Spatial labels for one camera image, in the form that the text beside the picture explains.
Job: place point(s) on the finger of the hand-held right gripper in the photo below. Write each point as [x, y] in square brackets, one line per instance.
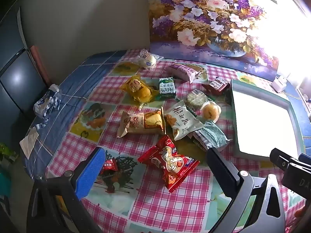
[279, 159]
[305, 157]

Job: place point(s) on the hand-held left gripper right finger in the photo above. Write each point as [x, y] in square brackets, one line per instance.
[224, 172]

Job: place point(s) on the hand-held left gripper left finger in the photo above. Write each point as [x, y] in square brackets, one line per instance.
[90, 172]

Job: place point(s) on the white tray with teal rim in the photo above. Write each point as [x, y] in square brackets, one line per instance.
[262, 116]

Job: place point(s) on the large red snack packet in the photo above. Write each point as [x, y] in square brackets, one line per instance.
[170, 162]

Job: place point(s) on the tan swiss roll packet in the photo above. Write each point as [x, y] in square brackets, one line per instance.
[138, 125]

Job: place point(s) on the clear packet with white bun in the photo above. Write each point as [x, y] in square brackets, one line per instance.
[148, 59]

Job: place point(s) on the small red candy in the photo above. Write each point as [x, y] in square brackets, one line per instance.
[110, 167]

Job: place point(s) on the teal snack packet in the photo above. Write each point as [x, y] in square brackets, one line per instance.
[210, 137]

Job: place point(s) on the white printed box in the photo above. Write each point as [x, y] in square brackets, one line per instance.
[305, 94]

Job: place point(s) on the clear packet with yellow bun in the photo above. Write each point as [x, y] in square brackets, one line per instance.
[211, 110]

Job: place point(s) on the white snack packet green print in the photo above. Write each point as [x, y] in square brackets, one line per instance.
[181, 121]

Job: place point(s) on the white paper tissue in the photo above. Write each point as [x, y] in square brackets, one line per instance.
[29, 140]

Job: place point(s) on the white charger plug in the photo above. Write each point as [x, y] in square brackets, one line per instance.
[279, 83]

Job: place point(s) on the pink checked printed tablecloth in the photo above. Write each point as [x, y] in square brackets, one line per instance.
[158, 211]

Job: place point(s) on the clear packet with green pastry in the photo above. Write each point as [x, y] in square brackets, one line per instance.
[195, 99]

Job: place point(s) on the blue and white tissue pack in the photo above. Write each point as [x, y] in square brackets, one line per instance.
[46, 102]

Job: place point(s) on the green crumpled bag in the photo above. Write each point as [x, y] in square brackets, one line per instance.
[6, 151]

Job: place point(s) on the small dark red snack packet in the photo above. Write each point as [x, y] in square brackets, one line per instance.
[217, 85]

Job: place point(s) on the blue plaid sheet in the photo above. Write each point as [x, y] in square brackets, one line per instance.
[73, 82]

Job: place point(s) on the yellow snack packet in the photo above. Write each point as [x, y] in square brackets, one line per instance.
[138, 88]

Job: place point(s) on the green and white snack packet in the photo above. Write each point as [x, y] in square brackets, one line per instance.
[167, 88]

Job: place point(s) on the purple snack packet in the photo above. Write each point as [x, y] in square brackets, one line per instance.
[182, 71]

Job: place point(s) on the dark monitor screen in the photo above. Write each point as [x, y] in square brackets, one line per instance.
[17, 82]

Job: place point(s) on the flower painting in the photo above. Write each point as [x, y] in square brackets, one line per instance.
[194, 17]

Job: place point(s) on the brown wooden post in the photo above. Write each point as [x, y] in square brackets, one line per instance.
[40, 63]

